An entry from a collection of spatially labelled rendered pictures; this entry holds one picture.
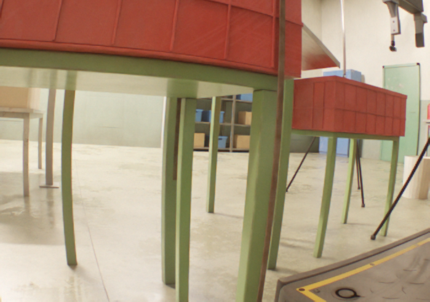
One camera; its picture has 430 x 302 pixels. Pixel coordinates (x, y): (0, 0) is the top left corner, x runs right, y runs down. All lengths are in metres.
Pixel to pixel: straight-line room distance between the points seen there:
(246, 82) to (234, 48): 0.06
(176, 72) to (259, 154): 0.17
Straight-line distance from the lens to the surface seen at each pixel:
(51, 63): 0.43
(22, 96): 2.16
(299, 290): 0.46
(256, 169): 0.51
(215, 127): 1.99
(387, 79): 7.29
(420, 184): 2.99
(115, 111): 6.35
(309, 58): 1.50
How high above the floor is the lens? 0.54
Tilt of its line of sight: 1 degrees down
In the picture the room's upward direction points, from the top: 4 degrees clockwise
